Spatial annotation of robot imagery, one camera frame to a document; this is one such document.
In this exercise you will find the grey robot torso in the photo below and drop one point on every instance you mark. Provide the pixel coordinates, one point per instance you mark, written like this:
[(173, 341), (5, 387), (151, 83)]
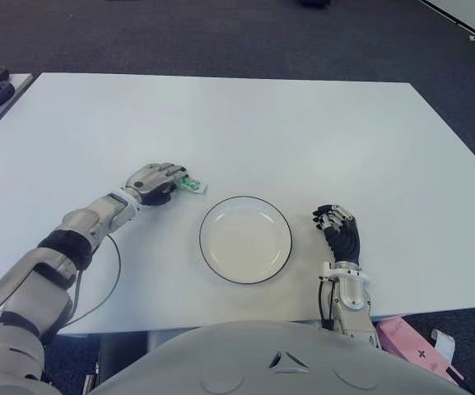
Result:
[(262, 362)]

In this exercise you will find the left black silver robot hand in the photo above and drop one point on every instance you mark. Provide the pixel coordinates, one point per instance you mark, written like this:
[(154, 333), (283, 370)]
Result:
[(152, 181)]

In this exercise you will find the green white toothpaste tube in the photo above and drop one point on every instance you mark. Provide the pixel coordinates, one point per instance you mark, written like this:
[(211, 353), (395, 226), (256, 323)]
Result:
[(194, 186)]

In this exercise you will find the pink cardboard box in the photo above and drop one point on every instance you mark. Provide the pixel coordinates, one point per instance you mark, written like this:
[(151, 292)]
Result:
[(410, 345)]

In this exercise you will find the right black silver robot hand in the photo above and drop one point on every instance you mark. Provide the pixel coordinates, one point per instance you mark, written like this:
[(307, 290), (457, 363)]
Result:
[(346, 243)]

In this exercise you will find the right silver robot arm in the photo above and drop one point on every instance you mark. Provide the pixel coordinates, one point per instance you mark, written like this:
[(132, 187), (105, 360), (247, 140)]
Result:
[(352, 296)]

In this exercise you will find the white plate with black rim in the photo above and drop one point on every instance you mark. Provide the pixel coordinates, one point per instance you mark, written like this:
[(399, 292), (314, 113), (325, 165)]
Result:
[(245, 243)]

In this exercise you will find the white paper slip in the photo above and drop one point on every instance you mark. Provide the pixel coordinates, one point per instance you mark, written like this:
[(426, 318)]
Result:
[(445, 345)]

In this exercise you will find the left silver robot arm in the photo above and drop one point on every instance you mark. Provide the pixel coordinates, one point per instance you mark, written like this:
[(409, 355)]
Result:
[(56, 263)]

